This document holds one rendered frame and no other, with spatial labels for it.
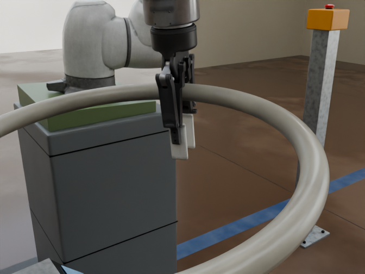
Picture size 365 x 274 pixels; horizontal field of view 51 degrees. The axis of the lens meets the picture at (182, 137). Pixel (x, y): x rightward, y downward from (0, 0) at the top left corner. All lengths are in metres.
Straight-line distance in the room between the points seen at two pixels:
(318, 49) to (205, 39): 4.75
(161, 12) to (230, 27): 6.15
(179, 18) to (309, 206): 0.35
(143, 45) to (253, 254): 0.95
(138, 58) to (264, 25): 6.15
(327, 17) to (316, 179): 1.35
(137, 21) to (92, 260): 0.73
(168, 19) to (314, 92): 1.26
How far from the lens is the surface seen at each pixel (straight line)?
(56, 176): 1.10
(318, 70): 1.77
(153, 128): 1.17
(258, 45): 7.24
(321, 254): 1.99
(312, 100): 1.80
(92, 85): 1.19
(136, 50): 1.19
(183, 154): 0.70
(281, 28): 7.62
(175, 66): 0.62
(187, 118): 0.71
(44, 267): 0.53
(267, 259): 0.32
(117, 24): 1.19
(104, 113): 1.11
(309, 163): 0.42
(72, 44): 1.18
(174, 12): 0.60
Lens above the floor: 1.14
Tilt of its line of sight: 20 degrees down
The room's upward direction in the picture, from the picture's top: straight up
